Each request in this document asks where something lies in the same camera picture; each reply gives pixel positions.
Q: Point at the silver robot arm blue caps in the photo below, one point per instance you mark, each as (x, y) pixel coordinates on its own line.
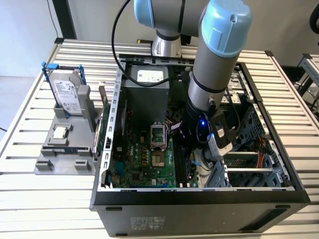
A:
(219, 62)

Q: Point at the black RAM slot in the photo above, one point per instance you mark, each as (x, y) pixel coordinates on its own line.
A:
(184, 173)
(181, 169)
(177, 169)

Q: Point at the CPU socket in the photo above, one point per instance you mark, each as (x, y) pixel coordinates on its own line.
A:
(158, 160)

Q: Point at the silver power supply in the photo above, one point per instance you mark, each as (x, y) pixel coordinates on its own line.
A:
(147, 102)

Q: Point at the perforated metal disk bay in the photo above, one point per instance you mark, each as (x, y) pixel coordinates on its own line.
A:
(251, 122)

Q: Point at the green motherboard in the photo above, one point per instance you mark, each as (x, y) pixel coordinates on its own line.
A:
(139, 171)

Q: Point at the blue expansion slot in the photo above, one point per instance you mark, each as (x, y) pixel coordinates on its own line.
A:
(149, 185)

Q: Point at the green graphics card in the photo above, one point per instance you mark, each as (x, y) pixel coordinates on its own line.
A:
(106, 112)

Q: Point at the black PC case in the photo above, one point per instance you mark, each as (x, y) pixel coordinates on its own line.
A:
(174, 219)

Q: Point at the black yellow tipped bar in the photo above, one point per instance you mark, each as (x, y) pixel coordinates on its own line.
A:
(144, 41)

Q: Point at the hard disk in blue carrier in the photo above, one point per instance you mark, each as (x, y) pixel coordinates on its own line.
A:
(66, 94)

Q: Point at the silver CPU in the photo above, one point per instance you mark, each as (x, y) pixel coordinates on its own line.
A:
(60, 132)

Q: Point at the grey parts rack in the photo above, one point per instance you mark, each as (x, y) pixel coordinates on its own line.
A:
(62, 164)

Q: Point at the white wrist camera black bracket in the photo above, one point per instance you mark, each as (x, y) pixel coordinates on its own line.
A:
(224, 149)

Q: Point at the silver drive bay bracket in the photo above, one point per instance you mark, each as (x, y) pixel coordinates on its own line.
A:
(235, 97)

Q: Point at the aluminium frame side table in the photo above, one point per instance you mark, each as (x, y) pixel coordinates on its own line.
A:
(307, 62)

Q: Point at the black post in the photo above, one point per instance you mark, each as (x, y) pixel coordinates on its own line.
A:
(67, 20)

